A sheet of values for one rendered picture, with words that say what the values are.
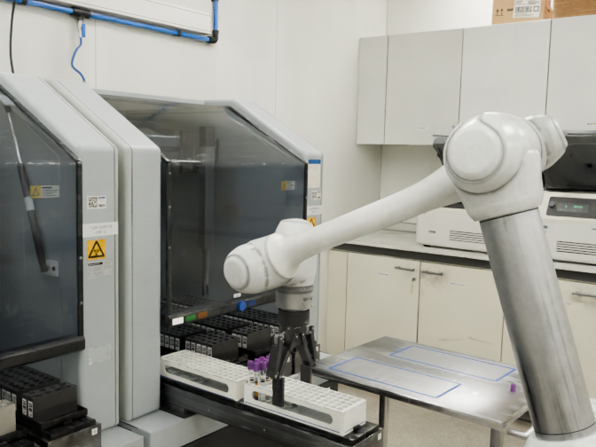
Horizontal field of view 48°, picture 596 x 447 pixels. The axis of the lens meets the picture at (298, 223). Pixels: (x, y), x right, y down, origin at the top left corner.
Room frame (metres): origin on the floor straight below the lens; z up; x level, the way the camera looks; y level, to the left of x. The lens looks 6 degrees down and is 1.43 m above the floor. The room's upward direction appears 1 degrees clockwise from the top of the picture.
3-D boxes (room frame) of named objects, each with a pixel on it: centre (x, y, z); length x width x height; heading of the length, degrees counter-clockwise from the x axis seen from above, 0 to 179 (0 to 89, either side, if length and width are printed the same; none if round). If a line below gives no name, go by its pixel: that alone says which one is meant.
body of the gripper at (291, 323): (1.56, 0.00, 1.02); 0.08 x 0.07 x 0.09; 143
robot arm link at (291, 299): (1.56, 0.00, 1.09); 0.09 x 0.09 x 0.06
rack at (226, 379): (1.73, 0.23, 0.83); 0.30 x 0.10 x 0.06; 53
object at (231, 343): (1.91, 0.21, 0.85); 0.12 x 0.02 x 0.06; 143
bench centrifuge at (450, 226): (3.99, -1.10, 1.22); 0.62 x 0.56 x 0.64; 141
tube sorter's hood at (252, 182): (2.11, 0.35, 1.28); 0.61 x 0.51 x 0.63; 143
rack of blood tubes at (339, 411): (1.54, -0.02, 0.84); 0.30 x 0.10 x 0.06; 53
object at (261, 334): (2.03, 0.12, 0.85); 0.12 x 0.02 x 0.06; 142
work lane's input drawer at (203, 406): (1.62, 0.09, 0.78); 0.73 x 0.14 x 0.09; 53
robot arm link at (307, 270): (1.55, 0.01, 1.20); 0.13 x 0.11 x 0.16; 148
